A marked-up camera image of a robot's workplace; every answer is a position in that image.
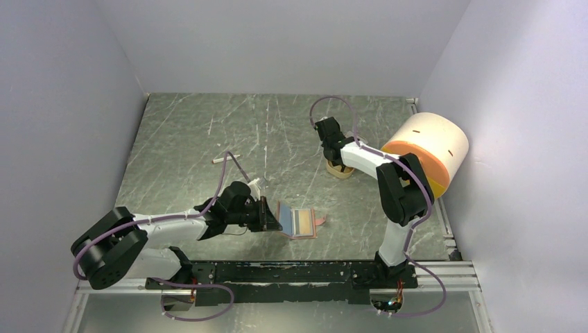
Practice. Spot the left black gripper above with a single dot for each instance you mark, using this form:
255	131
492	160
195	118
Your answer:
265	219

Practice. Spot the brown leather card holder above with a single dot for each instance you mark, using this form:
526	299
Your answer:
298	223

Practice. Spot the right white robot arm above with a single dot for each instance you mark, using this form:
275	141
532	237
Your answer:
405	194

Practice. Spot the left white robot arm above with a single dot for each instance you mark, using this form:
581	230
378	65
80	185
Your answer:
126	245

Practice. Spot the wooden tray with cards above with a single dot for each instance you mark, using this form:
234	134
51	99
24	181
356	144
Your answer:
339	171

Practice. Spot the white pen stick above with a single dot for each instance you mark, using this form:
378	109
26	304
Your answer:
222	159

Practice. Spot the white orange yellow cylinder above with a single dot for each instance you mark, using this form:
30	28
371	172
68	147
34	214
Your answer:
440	145

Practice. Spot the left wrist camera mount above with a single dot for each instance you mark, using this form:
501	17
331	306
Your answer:
258	187

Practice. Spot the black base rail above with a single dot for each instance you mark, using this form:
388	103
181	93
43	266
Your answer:
351	281

